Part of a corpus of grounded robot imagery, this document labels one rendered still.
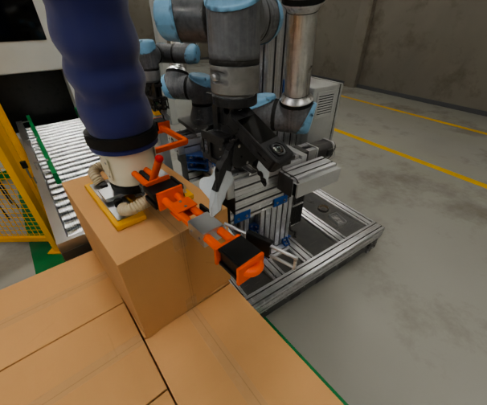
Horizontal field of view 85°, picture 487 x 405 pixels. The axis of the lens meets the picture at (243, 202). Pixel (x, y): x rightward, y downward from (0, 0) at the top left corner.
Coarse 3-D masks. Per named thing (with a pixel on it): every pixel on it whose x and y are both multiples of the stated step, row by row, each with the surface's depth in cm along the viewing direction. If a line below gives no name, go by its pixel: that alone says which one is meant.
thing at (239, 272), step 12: (228, 240) 59; (240, 240) 59; (216, 252) 58; (228, 252) 56; (240, 252) 56; (252, 252) 56; (216, 264) 60; (228, 264) 58; (240, 264) 54; (252, 264) 55; (240, 276) 54
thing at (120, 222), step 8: (88, 184) 104; (104, 184) 98; (88, 192) 101; (96, 192) 98; (96, 200) 95; (104, 200) 94; (120, 200) 90; (128, 200) 95; (104, 208) 91; (112, 208) 90; (112, 216) 88; (120, 216) 87; (128, 216) 87; (136, 216) 88; (144, 216) 88; (120, 224) 84; (128, 224) 86
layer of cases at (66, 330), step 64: (0, 320) 103; (64, 320) 103; (128, 320) 103; (192, 320) 103; (256, 320) 103; (0, 384) 85; (64, 384) 85; (128, 384) 85; (192, 384) 85; (256, 384) 85; (320, 384) 85
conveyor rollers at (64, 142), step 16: (48, 128) 276; (64, 128) 277; (80, 128) 273; (32, 144) 239; (48, 144) 239; (64, 144) 239; (80, 144) 239; (64, 160) 213; (80, 160) 213; (96, 160) 218; (48, 176) 194; (64, 176) 193; (80, 176) 192; (64, 192) 175; (64, 208) 161; (64, 224) 148
